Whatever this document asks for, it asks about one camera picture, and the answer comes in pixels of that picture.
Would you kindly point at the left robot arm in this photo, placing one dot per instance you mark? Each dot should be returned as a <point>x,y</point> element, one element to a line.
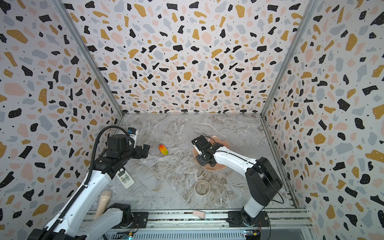
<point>81,192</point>

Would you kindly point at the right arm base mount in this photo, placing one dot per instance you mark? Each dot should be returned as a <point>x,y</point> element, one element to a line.
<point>242,220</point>

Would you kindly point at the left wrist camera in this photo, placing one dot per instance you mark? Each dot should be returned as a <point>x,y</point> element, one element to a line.
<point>133,132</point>

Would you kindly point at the clear round lid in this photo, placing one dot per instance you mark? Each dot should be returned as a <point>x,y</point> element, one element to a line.
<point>202,187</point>

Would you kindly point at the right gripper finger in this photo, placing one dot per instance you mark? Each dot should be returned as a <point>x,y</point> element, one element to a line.
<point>201,141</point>
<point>203,159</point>

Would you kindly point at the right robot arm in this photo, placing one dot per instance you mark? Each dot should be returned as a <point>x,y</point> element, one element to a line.
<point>263,181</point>

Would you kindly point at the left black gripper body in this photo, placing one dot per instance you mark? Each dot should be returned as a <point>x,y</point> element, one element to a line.
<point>131,152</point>

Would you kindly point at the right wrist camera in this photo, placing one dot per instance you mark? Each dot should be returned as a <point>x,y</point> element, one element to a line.
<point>199,148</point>

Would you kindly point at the pink eraser block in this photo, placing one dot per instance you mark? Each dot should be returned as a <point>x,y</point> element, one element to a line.
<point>199,214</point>

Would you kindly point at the red yellow fake mango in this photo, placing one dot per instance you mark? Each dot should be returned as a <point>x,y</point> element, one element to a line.
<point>163,150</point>

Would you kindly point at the aluminium front rail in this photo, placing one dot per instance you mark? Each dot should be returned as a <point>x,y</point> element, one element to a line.
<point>271,224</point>

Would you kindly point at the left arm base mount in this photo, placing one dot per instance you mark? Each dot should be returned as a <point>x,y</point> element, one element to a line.
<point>137,220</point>

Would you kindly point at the beige wooden handle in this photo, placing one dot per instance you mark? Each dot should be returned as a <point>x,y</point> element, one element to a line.
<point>103,202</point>

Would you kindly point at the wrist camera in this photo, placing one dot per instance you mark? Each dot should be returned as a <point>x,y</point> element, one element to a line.
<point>199,148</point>
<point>133,132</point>

